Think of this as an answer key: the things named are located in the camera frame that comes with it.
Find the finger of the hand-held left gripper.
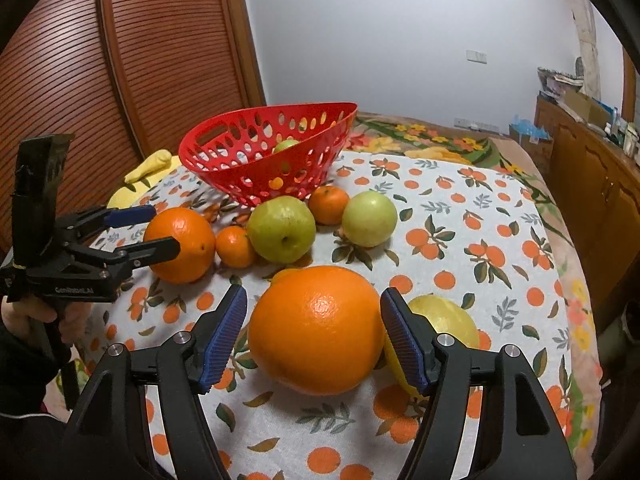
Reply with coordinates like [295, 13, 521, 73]
[62, 236, 181, 287]
[54, 204, 157, 242]

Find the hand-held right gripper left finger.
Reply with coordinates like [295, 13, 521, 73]
[60, 284, 249, 480]

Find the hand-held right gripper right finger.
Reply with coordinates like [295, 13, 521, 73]
[380, 287, 581, 480]

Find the yellow citrus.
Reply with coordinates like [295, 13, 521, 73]
[382, 295, 481, 402]

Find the medium orange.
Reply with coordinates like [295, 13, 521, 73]
[143, 207, 217, 285]

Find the small tangerine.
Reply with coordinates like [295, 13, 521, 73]
[308, 185, 350, 226]
[215, 225, 257, 268]

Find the large orange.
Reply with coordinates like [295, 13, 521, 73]
[248, 266, 386, 397]

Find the red perforated plastic basket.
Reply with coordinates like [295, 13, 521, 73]
[178, 102, 359, 208]

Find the large green pear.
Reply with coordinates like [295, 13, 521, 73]
[247, 197, 317, 264]

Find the round green pear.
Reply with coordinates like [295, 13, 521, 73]
[341, 191, 399, 248]

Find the person's left forearm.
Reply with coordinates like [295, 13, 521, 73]
[0, 312, 68, 418]

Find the person's left hand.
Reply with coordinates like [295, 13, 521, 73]
[0, 294, 91, 348]

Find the yellow plush toy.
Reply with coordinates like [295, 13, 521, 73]
[107, 149, 173, 208]

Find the orange print tablecloth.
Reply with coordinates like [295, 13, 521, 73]
[65, 147, 576, 480]

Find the wooden louvred wardrobe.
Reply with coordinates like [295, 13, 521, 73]
[0, 0, 266, 261]

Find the floral blanket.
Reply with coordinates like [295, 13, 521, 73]
[107, 110, 606, 461]

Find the dark object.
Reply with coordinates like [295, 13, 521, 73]
[600, 305, 640, 386]

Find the cardboard box with blue bags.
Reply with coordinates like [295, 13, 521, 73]
[509, 115, 553, 161]

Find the wooden cabinet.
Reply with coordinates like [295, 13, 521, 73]
[534, 95, 640, 341]

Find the open cardboard box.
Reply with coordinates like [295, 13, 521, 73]
[562, 91, 616, 123]

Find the stack of newspapers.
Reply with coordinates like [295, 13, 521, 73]
[537, 66, 583, 96]

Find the wooden framed window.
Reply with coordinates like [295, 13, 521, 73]
[620, 42, 640, 126]

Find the beige curtain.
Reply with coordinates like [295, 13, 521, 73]
[570, 0, 601, 101]

